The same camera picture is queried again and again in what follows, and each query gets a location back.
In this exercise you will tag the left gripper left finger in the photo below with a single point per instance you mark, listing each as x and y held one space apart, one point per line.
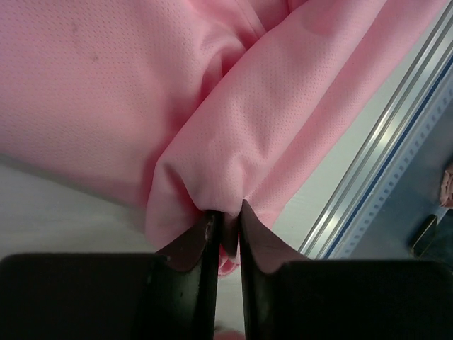
169 294

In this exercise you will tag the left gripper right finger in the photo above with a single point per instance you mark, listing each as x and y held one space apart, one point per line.
288 296

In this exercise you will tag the pink t shirt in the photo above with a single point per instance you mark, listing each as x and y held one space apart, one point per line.
185 106

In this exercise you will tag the aluminium rail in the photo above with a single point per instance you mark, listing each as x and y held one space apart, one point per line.
429 67

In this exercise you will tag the white slotted cable duct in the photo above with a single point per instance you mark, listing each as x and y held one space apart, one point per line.
409 189

